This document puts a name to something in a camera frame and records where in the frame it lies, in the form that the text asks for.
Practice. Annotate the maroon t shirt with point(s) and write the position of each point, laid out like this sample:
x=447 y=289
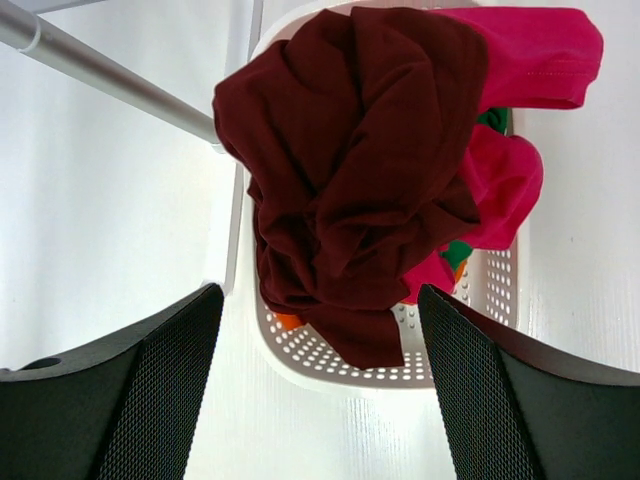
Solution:
x=353 y=132

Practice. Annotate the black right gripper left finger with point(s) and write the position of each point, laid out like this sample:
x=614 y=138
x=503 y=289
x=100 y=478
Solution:
x=124 y=406

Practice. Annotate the green t shirt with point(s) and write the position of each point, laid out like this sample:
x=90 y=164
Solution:
x=457 y=252

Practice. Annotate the orange t shirt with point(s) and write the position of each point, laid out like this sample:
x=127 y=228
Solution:
x=291 y=322

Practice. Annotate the pink magenta t shirt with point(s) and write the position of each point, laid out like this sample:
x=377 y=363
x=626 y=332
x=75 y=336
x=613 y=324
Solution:
x=540 y=58

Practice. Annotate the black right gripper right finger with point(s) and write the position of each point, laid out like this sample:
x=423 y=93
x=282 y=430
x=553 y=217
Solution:
x=514 y=407

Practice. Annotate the metal clothes rack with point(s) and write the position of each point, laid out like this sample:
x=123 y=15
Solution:
x=161 y=57

